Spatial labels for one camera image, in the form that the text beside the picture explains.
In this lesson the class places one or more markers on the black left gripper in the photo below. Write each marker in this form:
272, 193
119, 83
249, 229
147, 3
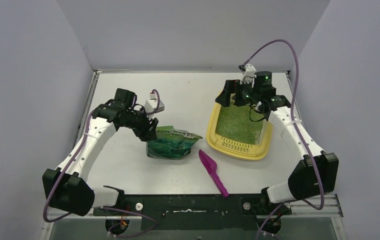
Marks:
148, 131

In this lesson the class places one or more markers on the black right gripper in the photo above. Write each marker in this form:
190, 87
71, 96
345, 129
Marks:
238, 93

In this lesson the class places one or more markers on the green cat litter bag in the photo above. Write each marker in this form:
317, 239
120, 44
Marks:
169, 147

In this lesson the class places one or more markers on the yellow litter box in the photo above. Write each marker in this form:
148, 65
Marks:
236, 149

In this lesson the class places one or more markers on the magenta plastic scoop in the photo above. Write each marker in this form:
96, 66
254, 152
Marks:
211, 168

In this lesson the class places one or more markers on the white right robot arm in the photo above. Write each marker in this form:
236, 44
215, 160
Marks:
315, 170

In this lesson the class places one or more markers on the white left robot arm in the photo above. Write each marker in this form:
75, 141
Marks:
65, 187

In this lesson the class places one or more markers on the green litter granules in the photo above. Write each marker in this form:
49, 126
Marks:
241, 124

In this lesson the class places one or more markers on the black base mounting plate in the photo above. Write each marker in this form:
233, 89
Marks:
201, 211

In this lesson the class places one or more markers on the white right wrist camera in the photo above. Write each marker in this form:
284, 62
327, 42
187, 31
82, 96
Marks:
248, 74

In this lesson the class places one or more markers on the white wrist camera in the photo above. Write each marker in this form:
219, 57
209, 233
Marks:
153, 106
248, 74

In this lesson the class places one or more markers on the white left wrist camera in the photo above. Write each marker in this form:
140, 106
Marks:
153, 106

